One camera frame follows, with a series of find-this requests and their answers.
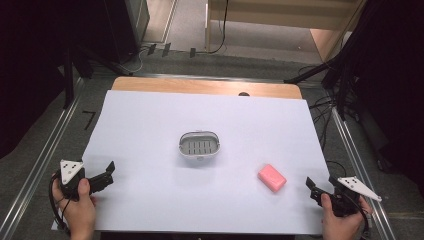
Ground person's left hand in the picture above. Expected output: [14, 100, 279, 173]
[51, 171, 98, 240]

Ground metal floor rail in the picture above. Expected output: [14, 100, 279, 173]
[330, 106, 398, 240]
[0, 77, 86, 240]

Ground black hanging cable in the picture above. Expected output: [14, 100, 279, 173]
[207, 0, 230, 55]

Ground wooden table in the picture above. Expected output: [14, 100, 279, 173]
[111, 76, 303, 100]

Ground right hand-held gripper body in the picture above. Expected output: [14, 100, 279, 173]
[327, 175, 383, 218]

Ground black curtain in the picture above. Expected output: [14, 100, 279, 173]
[328, 0, 424, 198]
[0, 0, 141, 160]

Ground black metal stand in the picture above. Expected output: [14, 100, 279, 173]
[62, 49, 76, 110]

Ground pink soap bar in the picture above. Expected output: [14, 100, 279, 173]
[257, 163, 288, 194]

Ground black floor cables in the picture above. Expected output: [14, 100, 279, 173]
[298, 64, 348, 168]

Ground black tripod stand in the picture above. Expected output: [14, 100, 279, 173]
[283, 56, 351, 121]

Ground person's right hand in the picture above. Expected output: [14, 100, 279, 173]
[320, 193, 373, 240]

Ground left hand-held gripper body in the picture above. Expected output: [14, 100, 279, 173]
[58, 159, 90, 202]

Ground grey soap dish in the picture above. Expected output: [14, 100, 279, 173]
[177, 130, 222, 161]

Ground dark cabinet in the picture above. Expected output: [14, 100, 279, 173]
[103, 0, 151, 64]

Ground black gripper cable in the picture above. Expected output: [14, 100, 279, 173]
[48, 172, 72, 235]
[346, 191, 372, 240]

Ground white floor cable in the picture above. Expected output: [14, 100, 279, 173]
[116, 45, 152, 75]

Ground light wooden furniture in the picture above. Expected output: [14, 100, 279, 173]
[204, 0, 368, 63]

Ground white paper sheet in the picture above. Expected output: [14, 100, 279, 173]
[50, 89, 330, 236]

